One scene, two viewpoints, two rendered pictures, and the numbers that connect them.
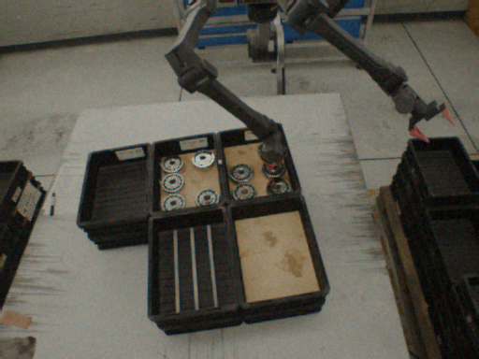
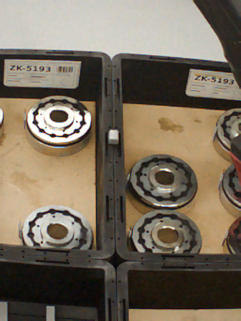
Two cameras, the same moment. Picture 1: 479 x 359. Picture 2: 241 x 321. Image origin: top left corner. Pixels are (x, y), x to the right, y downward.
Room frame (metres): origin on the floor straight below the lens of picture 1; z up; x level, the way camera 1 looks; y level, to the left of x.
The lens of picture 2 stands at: (0.09, 0.15, 1.87)
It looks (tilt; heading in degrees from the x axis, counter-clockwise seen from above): 48 degrees down; 353
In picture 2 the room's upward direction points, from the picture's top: 9 degrees clockwise
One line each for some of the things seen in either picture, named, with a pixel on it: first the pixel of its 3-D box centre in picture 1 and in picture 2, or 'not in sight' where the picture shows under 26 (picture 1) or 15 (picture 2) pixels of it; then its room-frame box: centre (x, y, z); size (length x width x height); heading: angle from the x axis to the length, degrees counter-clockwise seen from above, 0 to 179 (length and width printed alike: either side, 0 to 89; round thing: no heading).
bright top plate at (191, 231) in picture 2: (244, 193); (166, 238); (0.84, -0.03, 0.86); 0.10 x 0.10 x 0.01
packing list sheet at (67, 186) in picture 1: (70, 186); not in sight; (1.13, 0.86, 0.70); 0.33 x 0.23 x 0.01; 174
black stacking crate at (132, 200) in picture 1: (120, 189); not in sight; (0.94, 0.51, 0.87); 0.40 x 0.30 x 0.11; 1
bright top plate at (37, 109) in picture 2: (203, 158); (58, 119); (1.06, 0.14, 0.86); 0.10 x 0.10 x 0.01
